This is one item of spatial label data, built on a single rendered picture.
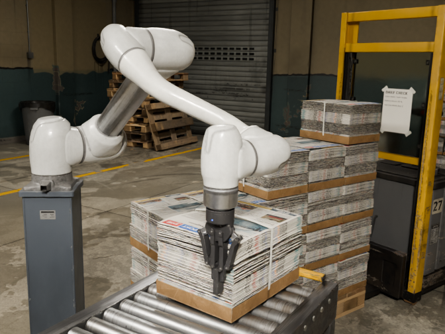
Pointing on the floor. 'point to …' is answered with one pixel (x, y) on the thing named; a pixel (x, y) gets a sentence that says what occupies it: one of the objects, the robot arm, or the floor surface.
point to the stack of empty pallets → (139, 130)
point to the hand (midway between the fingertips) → (218, 279)
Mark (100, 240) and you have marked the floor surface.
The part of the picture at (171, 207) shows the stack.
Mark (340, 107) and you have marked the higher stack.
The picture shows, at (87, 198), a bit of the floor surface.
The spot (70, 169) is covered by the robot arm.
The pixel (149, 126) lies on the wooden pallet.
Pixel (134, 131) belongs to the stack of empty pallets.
